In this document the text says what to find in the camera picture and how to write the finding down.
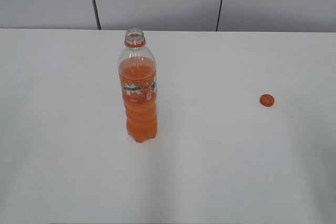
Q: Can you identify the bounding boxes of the orange soda plastic bottle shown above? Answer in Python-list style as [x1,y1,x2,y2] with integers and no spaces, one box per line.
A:
[118,28,158,143]

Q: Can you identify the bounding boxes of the orange bottle cap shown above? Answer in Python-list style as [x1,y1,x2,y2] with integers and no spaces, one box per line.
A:
[259,94,275,107]

